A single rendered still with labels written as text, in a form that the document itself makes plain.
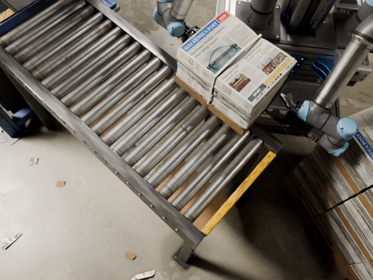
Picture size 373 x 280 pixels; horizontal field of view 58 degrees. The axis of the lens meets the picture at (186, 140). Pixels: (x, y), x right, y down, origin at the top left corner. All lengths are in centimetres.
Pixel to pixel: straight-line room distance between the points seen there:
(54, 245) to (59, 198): 27
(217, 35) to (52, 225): 145
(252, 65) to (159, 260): 124
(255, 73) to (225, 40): 18
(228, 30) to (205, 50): 14
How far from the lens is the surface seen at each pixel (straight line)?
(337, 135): 138
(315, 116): 137
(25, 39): 177
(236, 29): 140
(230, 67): 128
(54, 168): 228
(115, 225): 210
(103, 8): 180
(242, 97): 121
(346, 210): 183
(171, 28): 150
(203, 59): 128
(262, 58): 134
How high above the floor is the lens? 204
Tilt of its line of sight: 65 degrees down
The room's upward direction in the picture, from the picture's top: 7 degrees clockwise
